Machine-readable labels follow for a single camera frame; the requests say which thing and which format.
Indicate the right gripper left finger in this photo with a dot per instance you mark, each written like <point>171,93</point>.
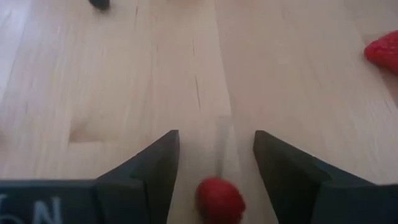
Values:
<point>140,199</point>

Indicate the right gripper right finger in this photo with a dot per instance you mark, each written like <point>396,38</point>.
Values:
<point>295,193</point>

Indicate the red cherry with stem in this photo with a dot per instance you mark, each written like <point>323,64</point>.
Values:
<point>219,202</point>

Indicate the red strawberry without leaves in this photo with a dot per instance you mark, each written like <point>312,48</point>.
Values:
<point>384,51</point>

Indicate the small dark blueberry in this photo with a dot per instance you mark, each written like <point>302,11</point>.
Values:
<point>100,3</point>

